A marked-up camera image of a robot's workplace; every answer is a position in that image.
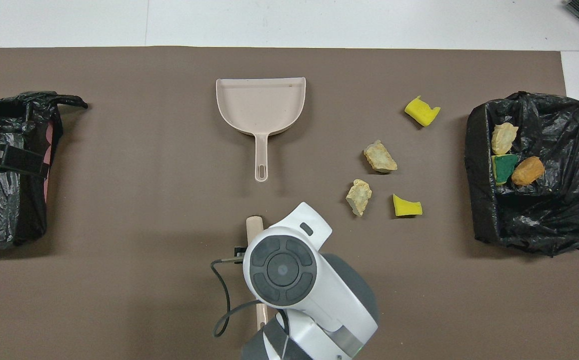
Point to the small yellow sponge piece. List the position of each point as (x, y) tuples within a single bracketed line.
[(405, 207)]

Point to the notched yellow sponge piece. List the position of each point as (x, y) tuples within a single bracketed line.
[(422, 112)]

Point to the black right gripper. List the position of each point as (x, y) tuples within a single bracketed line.
[(239, 253)]

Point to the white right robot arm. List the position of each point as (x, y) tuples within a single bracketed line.
[(319, 310)]

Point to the orange brown bread roll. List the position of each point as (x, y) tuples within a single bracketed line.
[(528, 171)]

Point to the beige plastic dustpan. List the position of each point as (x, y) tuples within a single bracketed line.
[(262, 105)]

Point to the striped beige bread chunk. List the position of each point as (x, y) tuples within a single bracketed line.
[(503, 139)]

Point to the brown table mat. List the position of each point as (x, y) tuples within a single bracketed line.
[(119, 250)]

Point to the pink bin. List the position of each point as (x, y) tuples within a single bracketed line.
[(48, 135)]

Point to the yellow sponge green backing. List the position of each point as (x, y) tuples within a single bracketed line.
[(505, 169)]

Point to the beige rock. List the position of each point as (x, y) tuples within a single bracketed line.
[(380, 157)]

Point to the beige hand brush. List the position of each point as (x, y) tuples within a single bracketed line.
[(254, 227)]

